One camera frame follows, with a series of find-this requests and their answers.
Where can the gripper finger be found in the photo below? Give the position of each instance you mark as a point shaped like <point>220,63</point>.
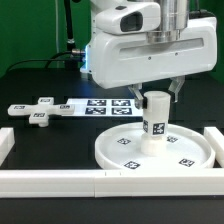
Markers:
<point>138,97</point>
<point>175,87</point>

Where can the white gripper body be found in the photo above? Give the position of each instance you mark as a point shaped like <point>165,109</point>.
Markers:
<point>116,61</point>

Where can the white round table top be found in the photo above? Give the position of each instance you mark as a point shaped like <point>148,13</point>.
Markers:
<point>120,148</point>

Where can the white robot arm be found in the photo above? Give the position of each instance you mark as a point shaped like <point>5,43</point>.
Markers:
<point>175,16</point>

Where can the black vertical pole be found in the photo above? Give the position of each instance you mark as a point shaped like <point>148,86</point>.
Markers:
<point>71,64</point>

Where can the white marker sheet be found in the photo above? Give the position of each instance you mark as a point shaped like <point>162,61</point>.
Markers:
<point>104,107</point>

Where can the white right fence bar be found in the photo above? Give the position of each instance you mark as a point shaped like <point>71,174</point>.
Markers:
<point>216,141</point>

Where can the white fence bar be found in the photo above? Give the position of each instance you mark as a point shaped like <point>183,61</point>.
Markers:
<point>216,141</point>
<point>110,183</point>
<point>7,141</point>

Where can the white cross-shaped table base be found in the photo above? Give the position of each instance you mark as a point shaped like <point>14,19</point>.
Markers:
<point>40,112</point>

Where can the white front fence bar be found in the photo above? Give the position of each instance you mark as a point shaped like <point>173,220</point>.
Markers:
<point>110,183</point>

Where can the white left fence bar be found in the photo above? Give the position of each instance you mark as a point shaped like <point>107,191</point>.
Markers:
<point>7,141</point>

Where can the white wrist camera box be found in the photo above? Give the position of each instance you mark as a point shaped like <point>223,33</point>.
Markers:
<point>135,17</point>

